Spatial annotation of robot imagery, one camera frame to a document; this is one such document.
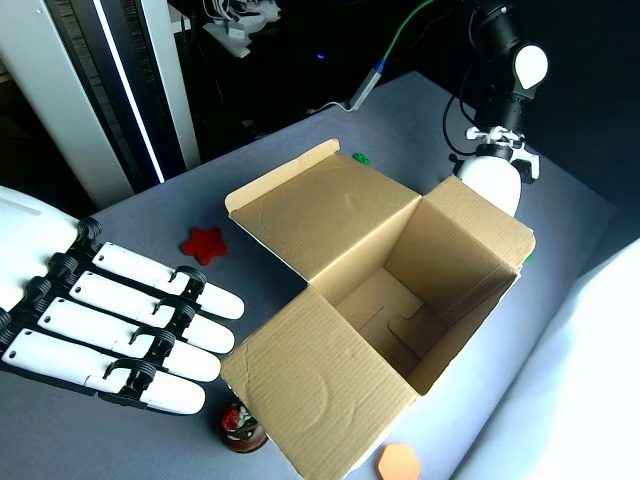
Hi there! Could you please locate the white plastic parts pile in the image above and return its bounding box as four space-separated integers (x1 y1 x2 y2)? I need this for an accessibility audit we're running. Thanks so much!
202 0 281 59

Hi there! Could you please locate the orange hexagon block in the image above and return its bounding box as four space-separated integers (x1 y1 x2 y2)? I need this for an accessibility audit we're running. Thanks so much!
377 442 423 480

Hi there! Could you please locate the green cable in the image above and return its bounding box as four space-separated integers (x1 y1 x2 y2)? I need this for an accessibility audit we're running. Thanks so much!
382 0 436 64

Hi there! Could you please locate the brown cardboard box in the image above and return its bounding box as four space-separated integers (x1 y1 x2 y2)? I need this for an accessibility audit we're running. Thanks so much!
219 138 539 479

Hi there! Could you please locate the strawberry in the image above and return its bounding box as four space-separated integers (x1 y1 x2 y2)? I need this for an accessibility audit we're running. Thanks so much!
219 399 270 454

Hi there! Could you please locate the red star block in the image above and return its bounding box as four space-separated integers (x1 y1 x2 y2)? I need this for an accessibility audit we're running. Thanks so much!
180 226 230 266

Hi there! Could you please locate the white backdrop sheet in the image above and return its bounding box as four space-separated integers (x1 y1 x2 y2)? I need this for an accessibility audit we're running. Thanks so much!
449 239 640 480

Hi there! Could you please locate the grey table cloth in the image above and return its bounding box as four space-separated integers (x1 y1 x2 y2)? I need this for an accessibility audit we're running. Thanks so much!
0 69 621 480

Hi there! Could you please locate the white cabinet with light strip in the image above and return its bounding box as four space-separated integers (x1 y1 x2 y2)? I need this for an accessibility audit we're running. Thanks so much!
0 0 201 209

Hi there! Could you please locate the white cable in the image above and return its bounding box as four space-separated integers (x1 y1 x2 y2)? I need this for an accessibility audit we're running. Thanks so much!
305 101 351 116

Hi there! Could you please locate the grey adapter with blue plug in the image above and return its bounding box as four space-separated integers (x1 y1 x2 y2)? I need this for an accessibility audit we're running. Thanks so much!
347 57 389 112

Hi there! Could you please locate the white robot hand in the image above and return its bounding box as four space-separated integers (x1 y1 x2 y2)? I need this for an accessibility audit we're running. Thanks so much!
0 184 246 416
457 154 524 219

